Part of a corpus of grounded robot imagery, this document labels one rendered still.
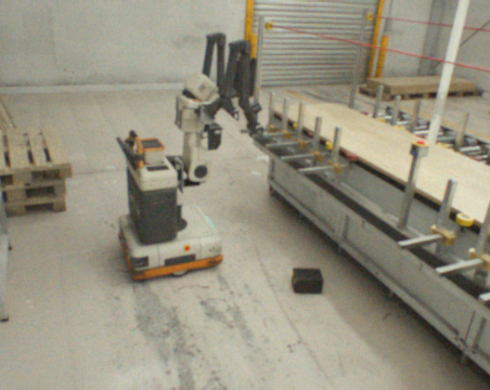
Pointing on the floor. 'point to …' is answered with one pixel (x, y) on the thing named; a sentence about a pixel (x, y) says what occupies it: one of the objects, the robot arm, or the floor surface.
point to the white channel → (447, 70)
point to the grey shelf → (0, 243)
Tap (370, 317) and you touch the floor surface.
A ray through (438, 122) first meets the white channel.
